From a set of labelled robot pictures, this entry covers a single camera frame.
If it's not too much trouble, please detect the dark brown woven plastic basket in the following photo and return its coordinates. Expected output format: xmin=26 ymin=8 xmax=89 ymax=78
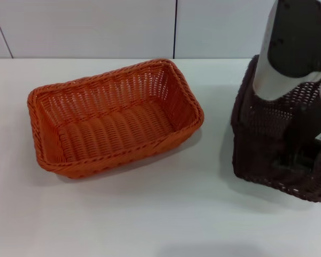
xmin=230 ymin=55 xmax=321 ymax=204

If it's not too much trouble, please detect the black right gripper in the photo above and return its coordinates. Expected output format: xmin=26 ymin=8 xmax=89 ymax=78
xmin=279 ymin=133 xmax=320 ymax=172

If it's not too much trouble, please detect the orange woven plastic basket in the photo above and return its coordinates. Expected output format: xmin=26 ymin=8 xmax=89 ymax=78
xmin=27 ymin=58 xmax=205 ymax=179

